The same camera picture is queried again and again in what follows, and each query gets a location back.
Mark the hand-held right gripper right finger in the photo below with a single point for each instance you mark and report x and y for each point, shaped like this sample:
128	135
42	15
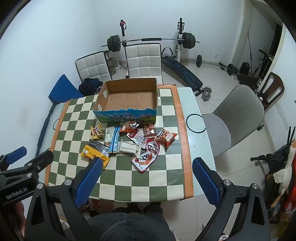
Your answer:
205	183

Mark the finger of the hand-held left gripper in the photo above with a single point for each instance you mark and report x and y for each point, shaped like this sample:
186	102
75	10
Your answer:
40	160
16	154

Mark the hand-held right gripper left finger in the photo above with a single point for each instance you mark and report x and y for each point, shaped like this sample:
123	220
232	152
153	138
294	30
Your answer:
89	183

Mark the red white snack packet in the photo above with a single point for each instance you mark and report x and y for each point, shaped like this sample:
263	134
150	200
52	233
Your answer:
136	137

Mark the brown snack packet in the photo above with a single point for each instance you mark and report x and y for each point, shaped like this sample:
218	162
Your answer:
148	131

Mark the blue printed cardboard box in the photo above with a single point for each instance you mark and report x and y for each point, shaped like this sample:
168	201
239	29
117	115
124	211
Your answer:
129	97

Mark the black ribbed pole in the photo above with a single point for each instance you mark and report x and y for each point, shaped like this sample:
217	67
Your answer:
42	134

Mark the yellow black snack packet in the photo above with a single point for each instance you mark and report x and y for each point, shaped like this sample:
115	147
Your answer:
96	150

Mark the green checkered tablecloth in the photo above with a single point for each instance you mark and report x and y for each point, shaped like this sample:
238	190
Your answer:
161	166

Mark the long blue snack packet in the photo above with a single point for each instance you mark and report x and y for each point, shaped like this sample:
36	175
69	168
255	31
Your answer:
114	140

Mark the yellow panda snack packet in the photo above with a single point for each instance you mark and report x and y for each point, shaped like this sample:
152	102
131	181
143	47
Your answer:
96	132

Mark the clear snack packet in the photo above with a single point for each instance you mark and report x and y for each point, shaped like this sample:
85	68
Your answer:
109	134

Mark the person's dark clothing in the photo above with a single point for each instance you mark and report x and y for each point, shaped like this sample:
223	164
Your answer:
129	227

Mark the red panda snack packet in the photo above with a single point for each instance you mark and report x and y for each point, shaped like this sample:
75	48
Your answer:
166	137

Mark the black scooter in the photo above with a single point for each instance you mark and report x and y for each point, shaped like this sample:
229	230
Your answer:
261	158

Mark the large red snack packet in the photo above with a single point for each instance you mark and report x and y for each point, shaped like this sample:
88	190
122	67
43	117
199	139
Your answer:
145	158

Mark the orange panda snack packet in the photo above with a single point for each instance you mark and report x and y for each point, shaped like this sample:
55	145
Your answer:
130	126

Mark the blue cushion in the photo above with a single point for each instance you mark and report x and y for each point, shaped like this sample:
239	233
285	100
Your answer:
63	89

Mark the grey shell chair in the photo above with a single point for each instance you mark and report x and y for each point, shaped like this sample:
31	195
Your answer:
238	111

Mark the white goose plush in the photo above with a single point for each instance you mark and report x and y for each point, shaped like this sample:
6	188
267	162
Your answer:
284	176

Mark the black bag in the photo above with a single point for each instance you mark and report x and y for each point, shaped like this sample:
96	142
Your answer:
90	85

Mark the chrome dumbbell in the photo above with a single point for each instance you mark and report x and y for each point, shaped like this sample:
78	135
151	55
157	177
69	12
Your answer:
206	92

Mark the white padded chair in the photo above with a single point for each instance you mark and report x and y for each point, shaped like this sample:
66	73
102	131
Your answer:
143	60
93	66

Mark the black sit-up bench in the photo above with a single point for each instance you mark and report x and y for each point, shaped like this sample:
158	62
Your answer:
182	71

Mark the dark wooden chair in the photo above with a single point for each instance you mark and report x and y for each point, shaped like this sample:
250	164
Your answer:
274	91

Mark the long floor barbell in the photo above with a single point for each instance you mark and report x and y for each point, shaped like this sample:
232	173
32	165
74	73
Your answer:
230	68

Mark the water jug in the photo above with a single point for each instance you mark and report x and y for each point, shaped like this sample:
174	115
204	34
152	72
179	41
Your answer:
113	66

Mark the black exercise machine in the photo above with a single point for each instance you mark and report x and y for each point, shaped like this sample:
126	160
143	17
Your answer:
262	62

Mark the barbell with black plates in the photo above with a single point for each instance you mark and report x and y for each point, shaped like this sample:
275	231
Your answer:
114	42

